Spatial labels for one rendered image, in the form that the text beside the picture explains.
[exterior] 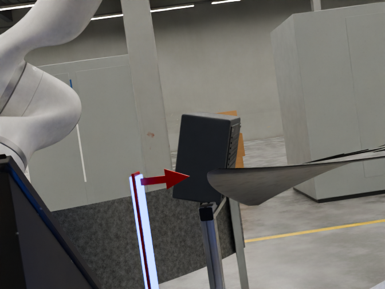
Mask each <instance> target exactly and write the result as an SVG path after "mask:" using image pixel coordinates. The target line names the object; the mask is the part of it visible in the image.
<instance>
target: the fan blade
mask: <svg viewBox="0 0 385 289"><path fill-rule="evenodd" d="M382 158H385V145H382V146H379V147H377V148H374V149H365V150H360V151H356V152H352V153H348V154H339V155H334V156H331V157H327V158H323V159H318V160H315V161H311V162H307V163H302V164H298V165H289V166H275V167H249V168H219V169H215V170H212V171H210V172H208V173H207V180H208V182H209V184H210V185H211V186H212V187H213V188H214V189H215V190H217V191H218V192H220V193H221V194H223V195H224V196H226V197H229V198H231V199H232V200H234V201H237V202H240V203H242V204H244V205H247V206H255V205H260V204H262V203H263V202H265V201H267V200H269V199H271V198H272V197H274V196H276V195H278V194H280V193H282V192H284V191H286V190H288V189H290V188H292V187H294V186H296V185H298V184H300V183H303V182H305V181H307V180H309V179H311V178H314V177H316V176H318V175H320V174H323V173H326V172H328V171H330V170H333V169H335V168H338V167H340V166H344V165H346V164H349V163H352V162H360V161H369V160H373V159H382Z"/></svg>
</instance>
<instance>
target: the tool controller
mask: <svg viewBox="0 0 385 289"><path fill-rule="evenodd" d="M240 120H241V118H240V117H239V116H233V115H224V114H215V113H210V112H192V113H186V114H182V116H181V121H180V131H179V140H178V150H177V156H176V165H175V172H177V173H181V174H185V175H189V177H187V178H186V179H184V180H182V181H180V182H179V183H177V184H176V185H174V186H173V190H172V197H173V198H174V199H179V200H186V201H193V202H200V205H202V204H203V203H206V202H207V203H208V204H209V203H210V202H216V205H220V204H221V202H222V201H223V199H224V198H225V196H224V195H223V194H221V193H220V192H218V191H217V190H215V189H214V188H213V187H212V186H211V185H210V184H209V182H208V180H207V173H208V172H210V171H212V170H215V169H219V168H235V163H236V158H237V150H238V141H239V132H240V128H241V123H240Z"/></svg>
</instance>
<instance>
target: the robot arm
mask: <svg viewBox="0 0 385 289"><path fill-rule="evenodd" d="M101 2H102V0H37V2H36V3H35V4H34V6H33V7H32V8H31V9H30V11H29V12H28V13H27V14H26V15H25V16H24V17H23V18H22V19H21V20H20V21H19V22H18V23H16V24H15V25H14V26H13V27H12V28H10V29H9V30H7V31H6V32H4V33H2V34H1V35H0V154H6V156H9V155H11V156H12V157H13V159H14V160H15V162H16V163H17V165H18V166H19V168H20V169H21V170H22V172H23V173H25V170H26V168H27V165H28V163H29V160H30V158H31V156H32V155H33V153H34V152H35V151H38V150H40V149H44V148H46V147H49V146H51V145H53V144H55V143H57V142H59V141H61V140H62V139H64V138H65V137H66V136H67V135H69V134H70V133H71V132H72V131H73V129H74V128H75V127H76V125H77V124H78V123H79V120H80V116H81V114H82V112H81V102H80V98H79V96H78V94H77V93H76V92H75V91H74V90H73V89H72V88H71V87H70V86H68V85H67V84H65V83H64V82H62V81H61V80H59V79H57V78H55V77H53V76H52V75H50V74H48V73H46V72H44V71H42V70H40V69H38V68H36V67H35V66H33V65H31V64H29V63H27V62H26V61H24V59H23V58H24V57H25V55H26V54H27V53H28V52H30V51H31V50H33V49H36V48H41V47H46V46H56V45H62V44H65V43H67V42H69V41H71V40H73V39H75V38H76V37H77V36H79V35H80V34H81V33H82V31H83V30H84V29H85V28H86V26H87V25H88V24H89V22H90V21H91V19H92V17H93V16H94V14H95V12H96V11H97V9H98V7H99V6H100V4H101Z"/></svg>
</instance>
